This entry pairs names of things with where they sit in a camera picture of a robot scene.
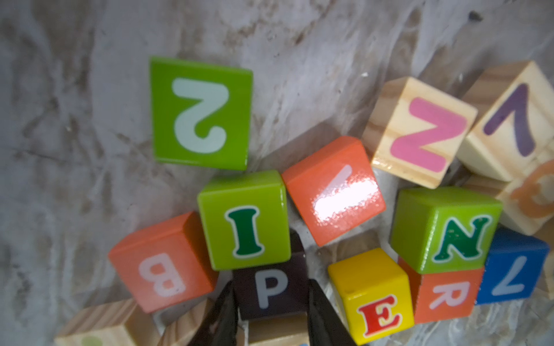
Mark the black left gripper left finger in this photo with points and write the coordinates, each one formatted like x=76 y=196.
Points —
x=220 y=325

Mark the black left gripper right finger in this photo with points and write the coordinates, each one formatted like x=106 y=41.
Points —
x=324 y=325

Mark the dark purple P block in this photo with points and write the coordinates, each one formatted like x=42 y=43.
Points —
x=274 y=290

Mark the yellow letter E block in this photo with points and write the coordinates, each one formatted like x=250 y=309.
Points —
x=373 y=294

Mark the orange letter R block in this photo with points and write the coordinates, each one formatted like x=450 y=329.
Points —
x=442 y=296

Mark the orange letter B block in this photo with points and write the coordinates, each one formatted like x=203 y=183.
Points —
x=165 y=264

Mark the green letter I block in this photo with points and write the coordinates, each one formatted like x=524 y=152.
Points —
x=245 y=220

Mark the green letter N block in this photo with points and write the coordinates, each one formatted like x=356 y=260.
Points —
x=444 y=230

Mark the wooden orange letter block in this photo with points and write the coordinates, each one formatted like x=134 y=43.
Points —
x=527 y=206

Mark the wooden block far left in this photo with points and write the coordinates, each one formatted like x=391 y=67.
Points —
x=116 y=323

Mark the orange number 7 block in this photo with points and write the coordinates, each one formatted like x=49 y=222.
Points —
x=335 y=189

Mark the blue number 7 block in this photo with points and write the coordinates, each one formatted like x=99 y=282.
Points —
x=513 y=266

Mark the green number 2 block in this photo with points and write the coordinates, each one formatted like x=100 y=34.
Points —
x=200 y=113

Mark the wooden pink N block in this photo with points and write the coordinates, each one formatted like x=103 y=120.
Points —
x=416 y=130

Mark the wooden purple 7 block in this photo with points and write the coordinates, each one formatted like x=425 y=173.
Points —
x=514 y=122

